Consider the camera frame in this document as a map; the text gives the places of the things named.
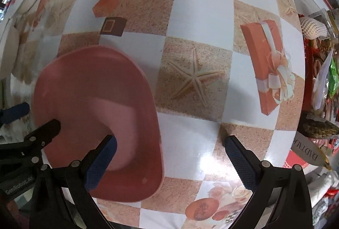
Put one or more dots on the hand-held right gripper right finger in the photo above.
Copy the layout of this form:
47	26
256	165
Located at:
240	164

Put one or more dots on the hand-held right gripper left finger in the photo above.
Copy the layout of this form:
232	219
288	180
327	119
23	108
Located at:
100	165

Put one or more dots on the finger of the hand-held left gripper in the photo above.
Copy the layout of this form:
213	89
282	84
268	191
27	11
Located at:
16	110
49	128

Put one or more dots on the pink plastic bowl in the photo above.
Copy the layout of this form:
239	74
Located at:
87	101

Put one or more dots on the white bowl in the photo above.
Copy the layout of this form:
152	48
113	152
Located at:
9	51

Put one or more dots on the red basket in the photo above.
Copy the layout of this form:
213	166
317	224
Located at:
295	161

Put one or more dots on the white printed tag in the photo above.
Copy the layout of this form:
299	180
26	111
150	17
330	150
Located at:
309	149

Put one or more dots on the white cloth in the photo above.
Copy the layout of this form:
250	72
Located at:
321	189

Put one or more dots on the brown woven item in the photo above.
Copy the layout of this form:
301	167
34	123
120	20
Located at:
320	128

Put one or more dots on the pile of snack packets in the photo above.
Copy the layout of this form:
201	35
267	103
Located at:
319	80

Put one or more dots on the green packet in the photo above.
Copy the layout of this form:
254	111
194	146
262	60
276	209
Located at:
333	72

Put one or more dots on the checkered printed tablecloth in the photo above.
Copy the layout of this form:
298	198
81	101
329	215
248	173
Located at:
196	32

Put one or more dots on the fruit in white foam net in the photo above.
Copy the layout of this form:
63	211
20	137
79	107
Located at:
312	28

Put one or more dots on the clear plastic box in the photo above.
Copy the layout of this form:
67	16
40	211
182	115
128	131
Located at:
329	19

